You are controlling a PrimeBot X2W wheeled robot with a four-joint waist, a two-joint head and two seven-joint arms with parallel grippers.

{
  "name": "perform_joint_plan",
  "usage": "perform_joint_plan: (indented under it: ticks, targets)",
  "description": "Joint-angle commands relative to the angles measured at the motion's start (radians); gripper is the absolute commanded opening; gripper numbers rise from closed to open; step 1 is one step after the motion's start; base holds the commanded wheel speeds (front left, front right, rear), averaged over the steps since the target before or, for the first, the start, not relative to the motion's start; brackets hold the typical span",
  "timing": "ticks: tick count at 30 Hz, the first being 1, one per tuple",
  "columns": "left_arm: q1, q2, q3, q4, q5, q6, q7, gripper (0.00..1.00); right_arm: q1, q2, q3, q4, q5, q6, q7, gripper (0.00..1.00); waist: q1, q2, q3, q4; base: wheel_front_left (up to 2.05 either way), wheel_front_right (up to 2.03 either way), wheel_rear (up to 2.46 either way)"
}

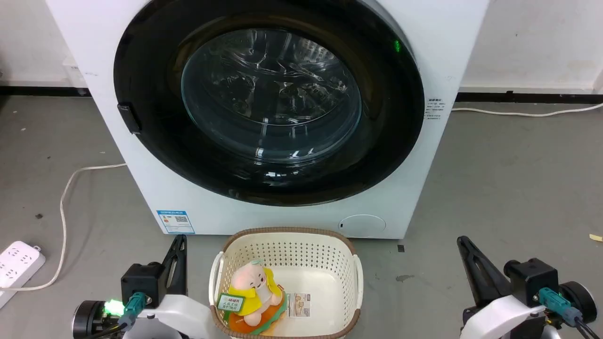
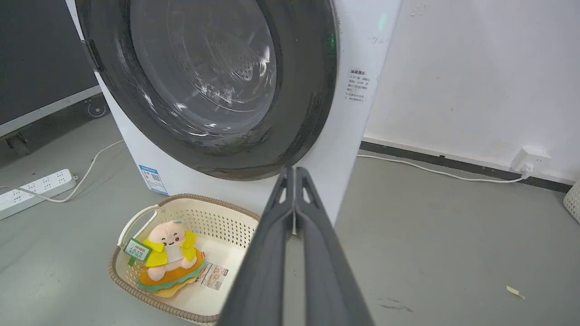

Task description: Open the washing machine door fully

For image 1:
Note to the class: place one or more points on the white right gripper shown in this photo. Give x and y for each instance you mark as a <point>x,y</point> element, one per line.
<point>504,318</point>

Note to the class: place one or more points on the small text warning sticker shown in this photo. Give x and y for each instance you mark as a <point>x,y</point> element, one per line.
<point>434,109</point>

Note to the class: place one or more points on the yellow scrap on floor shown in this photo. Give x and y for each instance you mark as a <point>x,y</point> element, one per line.
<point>596,238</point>

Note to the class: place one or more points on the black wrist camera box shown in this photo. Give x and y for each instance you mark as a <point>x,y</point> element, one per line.
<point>142,282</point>
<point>532,280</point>

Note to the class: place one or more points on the blue energy label sticker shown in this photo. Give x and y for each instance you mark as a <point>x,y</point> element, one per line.
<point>175,221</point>

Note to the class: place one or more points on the green white doll tag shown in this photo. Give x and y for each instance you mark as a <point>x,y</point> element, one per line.
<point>230,302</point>

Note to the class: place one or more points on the round white filter cover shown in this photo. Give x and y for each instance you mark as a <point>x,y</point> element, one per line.
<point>362,225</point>

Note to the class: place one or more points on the cream laundry basket brown rim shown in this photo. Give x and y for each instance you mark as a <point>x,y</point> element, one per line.
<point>330,263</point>

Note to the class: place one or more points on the white power strip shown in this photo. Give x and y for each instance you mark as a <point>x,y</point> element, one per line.
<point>16,263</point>

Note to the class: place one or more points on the white front-load washing machine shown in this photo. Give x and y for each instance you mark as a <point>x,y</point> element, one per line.
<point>141,179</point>

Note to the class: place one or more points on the pink plush doll yellow jacket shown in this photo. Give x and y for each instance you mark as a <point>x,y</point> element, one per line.
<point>252,287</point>

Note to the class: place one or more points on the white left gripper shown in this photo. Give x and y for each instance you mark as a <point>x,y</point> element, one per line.
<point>179,315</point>

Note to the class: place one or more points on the small printed basket label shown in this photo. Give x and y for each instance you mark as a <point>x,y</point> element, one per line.
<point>298,305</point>

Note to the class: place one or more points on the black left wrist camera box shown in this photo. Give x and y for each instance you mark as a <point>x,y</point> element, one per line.
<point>142,282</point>

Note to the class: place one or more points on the black round washer door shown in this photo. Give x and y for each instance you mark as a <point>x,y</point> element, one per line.
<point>386,141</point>

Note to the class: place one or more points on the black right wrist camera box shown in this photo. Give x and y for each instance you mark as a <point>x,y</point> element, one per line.
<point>532,280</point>

